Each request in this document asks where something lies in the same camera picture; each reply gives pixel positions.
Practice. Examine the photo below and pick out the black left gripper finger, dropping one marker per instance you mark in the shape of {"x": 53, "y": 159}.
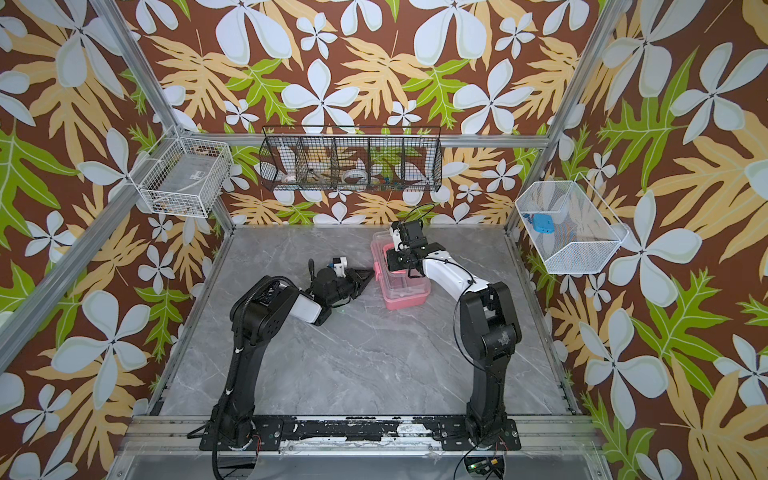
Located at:
{"x": 362, "y": 276}
{"x": 355, "y": 290}

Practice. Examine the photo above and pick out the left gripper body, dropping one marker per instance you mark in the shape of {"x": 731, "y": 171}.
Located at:
{"x": 344, "y": 289}

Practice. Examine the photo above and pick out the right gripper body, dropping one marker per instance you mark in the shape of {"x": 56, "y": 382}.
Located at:
{"x": 405, "y": 241}

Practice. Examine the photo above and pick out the pink plastic tool box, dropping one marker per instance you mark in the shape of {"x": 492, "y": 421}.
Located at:
{"x": 398, "y": 289}

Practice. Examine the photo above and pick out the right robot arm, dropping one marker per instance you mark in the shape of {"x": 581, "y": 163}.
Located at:
{"x": 488, "y": 328}

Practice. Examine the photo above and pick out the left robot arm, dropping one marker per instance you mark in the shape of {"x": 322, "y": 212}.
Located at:
{"x": 257, "y": 317}

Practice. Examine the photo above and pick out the blue object in basket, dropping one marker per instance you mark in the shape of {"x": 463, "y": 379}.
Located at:
{"x": 543, "y": 223}

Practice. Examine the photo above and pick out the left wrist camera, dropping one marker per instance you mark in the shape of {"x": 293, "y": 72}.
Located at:
{"x": 339, "y": 266}

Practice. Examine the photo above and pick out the black wire basket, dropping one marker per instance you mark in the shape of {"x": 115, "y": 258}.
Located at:
{"x": 355, "y": 158}

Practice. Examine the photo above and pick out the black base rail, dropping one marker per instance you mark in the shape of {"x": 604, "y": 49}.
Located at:
{"x": 274, "y": 432}

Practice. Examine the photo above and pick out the white wire basket right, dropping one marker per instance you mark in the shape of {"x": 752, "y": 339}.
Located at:
{"x": 588, "y": 231}

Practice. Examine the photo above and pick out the white wire basket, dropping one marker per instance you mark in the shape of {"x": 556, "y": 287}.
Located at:
{"x": 183, "y": 176}
{"x": 588, "y": 231}

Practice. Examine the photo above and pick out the white wire basket left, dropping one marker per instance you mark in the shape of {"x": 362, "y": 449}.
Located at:
{"x": 183, "y": 176}

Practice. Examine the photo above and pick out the aluminium frame post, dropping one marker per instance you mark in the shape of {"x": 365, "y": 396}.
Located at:
{"x": 148, "y": 83}

